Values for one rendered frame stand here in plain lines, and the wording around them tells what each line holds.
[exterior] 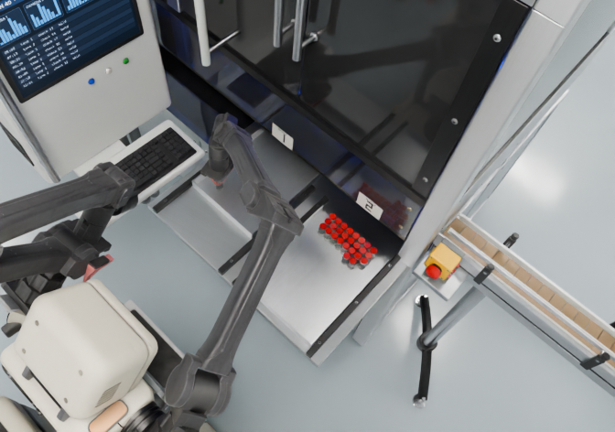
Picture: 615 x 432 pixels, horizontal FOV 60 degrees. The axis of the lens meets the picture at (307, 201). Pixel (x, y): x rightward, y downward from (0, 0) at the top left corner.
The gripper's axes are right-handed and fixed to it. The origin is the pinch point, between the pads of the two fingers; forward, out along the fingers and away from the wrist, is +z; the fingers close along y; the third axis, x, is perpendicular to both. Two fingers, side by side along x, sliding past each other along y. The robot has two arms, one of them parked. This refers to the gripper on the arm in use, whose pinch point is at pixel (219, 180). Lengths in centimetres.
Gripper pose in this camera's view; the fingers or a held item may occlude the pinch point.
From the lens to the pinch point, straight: 165.6
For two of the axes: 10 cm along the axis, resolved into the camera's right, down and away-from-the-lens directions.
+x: -8.9, -4.4, 1.1
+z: -1.4, 5.1, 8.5
